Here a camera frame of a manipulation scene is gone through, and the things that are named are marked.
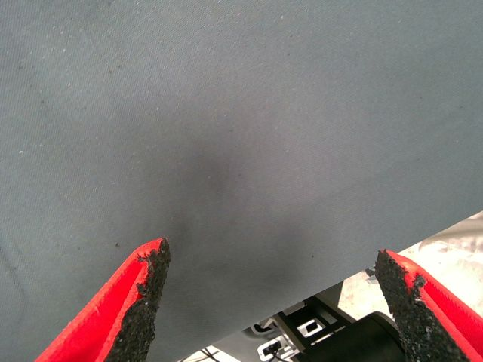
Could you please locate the dark grey table cloth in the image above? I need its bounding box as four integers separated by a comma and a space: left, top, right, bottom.
0, 0, 483, 362

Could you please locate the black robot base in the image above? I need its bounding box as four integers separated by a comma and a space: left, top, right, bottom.
241, 282, 408, 362

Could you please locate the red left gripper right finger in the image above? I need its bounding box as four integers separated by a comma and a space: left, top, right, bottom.
374, 248, 483, 362

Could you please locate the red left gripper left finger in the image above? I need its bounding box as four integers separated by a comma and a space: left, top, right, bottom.
35, 237, 171, 362

